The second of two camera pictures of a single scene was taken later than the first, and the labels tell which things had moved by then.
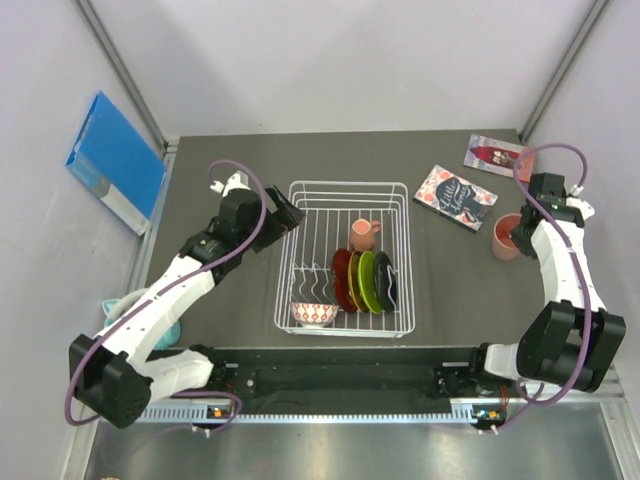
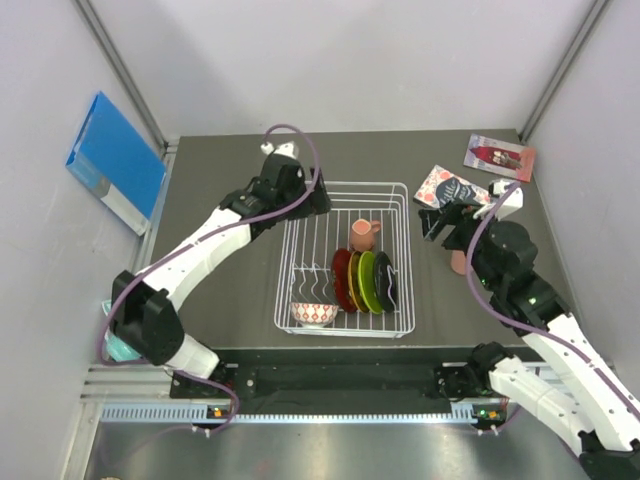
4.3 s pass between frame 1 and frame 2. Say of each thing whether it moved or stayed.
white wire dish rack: stayed
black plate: stayed
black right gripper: moved
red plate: stayed
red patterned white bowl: stayed
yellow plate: stayed
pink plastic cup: moved
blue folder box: stayed
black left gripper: moved
